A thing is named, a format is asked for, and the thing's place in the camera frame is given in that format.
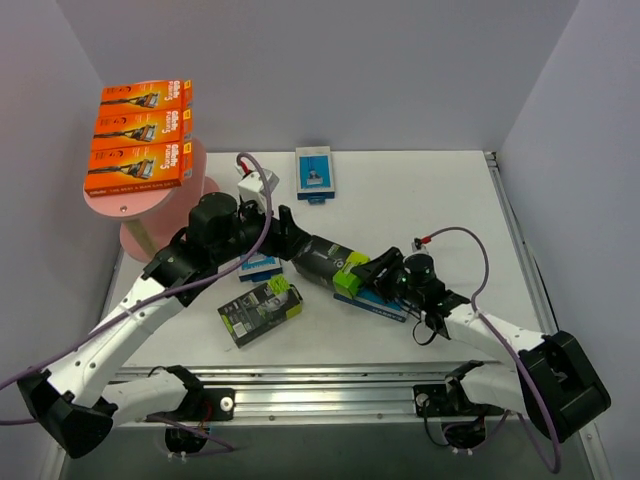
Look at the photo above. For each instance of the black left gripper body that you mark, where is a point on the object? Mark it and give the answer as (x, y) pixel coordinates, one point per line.
(285, 232)

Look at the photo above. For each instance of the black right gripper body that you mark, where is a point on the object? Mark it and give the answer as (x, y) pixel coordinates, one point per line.
(388, 273)

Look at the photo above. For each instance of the black green Gillette Labs box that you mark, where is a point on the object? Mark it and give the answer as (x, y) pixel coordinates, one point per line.
(329, 264)

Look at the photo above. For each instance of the blue Harry's razor box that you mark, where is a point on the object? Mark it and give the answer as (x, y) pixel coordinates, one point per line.
(259, 267)

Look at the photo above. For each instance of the orange Gillette Fusion box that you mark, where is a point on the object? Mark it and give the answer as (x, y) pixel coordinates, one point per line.
(138, 169)
(152, 127)

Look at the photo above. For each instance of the orange Gillette Fusion5 razor box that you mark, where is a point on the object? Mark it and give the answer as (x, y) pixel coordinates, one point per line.
(157, 95)

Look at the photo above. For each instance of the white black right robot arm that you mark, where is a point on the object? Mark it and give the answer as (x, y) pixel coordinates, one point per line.
(546, 377)

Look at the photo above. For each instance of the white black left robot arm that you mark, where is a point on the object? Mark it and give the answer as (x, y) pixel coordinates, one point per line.
(74, 398)

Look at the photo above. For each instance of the pink three-tier wooden shelf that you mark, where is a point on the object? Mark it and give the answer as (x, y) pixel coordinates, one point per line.
(149, 219)

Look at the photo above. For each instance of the blue Harry's box tilted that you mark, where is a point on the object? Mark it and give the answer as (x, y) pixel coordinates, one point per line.
(368, 301)

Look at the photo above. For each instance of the blue Harry's box far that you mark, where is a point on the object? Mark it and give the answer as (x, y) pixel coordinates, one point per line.
(314, 174)

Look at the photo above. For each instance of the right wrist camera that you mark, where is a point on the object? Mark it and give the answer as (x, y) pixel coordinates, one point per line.
(420, 243)

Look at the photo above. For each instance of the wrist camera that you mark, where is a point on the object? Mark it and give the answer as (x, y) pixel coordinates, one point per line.
(251, 188)
(420, 243)

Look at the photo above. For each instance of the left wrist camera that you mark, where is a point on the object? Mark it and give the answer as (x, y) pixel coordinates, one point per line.
(251, 188)

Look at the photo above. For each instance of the aluminium mounting rail frame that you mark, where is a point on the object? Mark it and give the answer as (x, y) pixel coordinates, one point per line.
(334, 363)

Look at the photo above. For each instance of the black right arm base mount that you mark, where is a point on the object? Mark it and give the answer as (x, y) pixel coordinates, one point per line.
(447, 399)

